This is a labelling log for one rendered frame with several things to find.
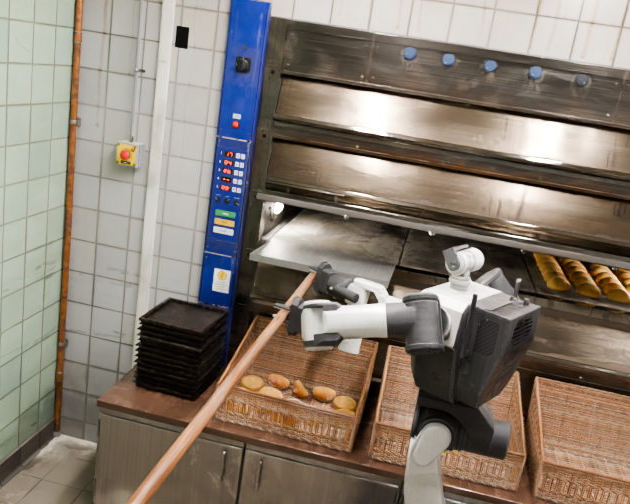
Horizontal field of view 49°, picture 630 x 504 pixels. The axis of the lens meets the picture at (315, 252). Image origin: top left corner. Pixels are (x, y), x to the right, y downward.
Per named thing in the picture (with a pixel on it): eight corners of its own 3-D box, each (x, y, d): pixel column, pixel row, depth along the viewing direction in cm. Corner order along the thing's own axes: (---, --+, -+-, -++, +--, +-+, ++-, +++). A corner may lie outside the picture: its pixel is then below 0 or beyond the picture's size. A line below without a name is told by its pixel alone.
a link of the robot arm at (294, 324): (288, 300, 208) (325, 310, 204) (300, 292, 216) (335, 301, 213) (283, 339, 211) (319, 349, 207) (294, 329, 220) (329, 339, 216)
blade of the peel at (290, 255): (387, 288, 260) (388, 281, 259) (248, 259, 269) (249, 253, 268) (396, 264, 294) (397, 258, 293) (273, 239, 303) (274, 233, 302)
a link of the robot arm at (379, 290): (357, 276, 244) (393, 288, 241) (350, 300, 246) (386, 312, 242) (352, 278, 238) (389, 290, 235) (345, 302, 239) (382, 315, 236)
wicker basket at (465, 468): (376, 400, 301) (387, 342, 294) (505, 428, 294) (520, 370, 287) (365, 459, 255) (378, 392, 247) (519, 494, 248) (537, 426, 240)
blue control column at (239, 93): (277, 329, 512) (321, 30, 455) (298, 333, 510) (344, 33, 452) (179, 468, 329) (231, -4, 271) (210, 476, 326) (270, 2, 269)
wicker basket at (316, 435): (248, 369, 311) (255, 312, 304) (369, 398, 302) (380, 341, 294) (209, 419, 265) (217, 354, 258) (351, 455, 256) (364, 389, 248)
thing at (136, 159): (122, 162, 300) (123, 139, 297) (143, 166, 298) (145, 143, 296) (114, 164, 293) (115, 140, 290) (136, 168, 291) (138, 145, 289)
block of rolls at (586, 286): (531, 254, 350) (533, 244, 348) (628, 273, 342) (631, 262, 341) (546, 289, 292) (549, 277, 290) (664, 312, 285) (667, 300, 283)
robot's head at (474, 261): (479, 280, 197) (486, 251, 195) (462, 286, 190) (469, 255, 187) (459, 274, 201) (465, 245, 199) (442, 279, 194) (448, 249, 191)
